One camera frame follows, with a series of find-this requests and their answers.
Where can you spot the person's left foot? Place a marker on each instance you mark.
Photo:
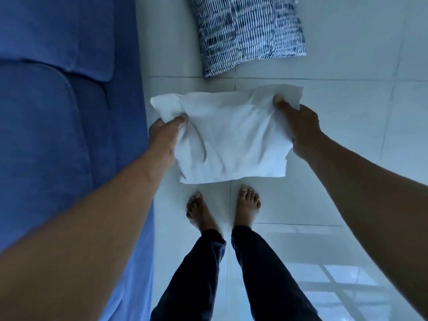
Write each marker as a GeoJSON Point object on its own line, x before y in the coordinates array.
{"type": "Point", "coordinates": [201, 213]}

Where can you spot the blue white patterned pillow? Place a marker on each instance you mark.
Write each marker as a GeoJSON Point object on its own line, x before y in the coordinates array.
{"type": "Point", "coordinates": [249, 30]}

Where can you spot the person's left thumb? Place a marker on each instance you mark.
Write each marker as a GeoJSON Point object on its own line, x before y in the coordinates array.
{"type": "Point", "coordinates": [177, 120]}

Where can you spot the person's right hand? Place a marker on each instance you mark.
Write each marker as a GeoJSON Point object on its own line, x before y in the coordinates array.
{"type": "Point", "coordinates": [302, 128]}

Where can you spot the blue fabric sofa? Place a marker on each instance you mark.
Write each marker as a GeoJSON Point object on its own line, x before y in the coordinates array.
{"type": "Point", "coordinates": [67, 147]}

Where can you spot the blue sofa back cushion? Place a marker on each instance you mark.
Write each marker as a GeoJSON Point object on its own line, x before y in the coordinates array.
{"type": "Point", "coordinates": [56, 33]}

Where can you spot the person's right forearm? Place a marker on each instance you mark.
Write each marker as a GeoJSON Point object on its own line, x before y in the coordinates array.
{"type": "Point", "coordinates": [377, 210]}

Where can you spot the person's left hand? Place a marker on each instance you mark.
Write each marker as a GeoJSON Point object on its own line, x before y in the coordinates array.
{"type": "Point", "coordinates": [162, 138]}

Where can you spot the person's foot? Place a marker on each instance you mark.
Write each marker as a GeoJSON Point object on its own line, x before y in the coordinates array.
{"type": "Point", "coordinates": [247, 207]}
{"type": "Point", "coordinates": [201, 213]}

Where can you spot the person's right foot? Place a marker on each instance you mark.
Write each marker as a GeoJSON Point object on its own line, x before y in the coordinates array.
{"type": "Point", "coordinates": [247, 207]}

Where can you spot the person's right thumb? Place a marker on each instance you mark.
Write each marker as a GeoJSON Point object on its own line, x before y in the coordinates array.
{"type": "Point", "coordinates": [282, 105]}

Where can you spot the person's left leg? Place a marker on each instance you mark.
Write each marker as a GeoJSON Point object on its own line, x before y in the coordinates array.
{"type": "Point", "coordinates": [190, 280]}

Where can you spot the person's left forearm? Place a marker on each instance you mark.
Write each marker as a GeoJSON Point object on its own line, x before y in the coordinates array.
{"type": "Point", "coordinates": [83, 230]}

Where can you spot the person's right leg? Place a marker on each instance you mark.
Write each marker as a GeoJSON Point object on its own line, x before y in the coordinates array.
{"type": "Point", "coordinates": [267, 277]}

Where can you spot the person's leg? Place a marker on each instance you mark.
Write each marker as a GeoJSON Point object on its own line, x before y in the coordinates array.
{"type": "Point", "coordinates": [190, 280]}
{"type": "Point", "coordinates": [267, 277]}

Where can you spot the white pillow insert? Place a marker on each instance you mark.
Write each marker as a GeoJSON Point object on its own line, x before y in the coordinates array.
{"type": "Point", "coordinates": [230, 137]}

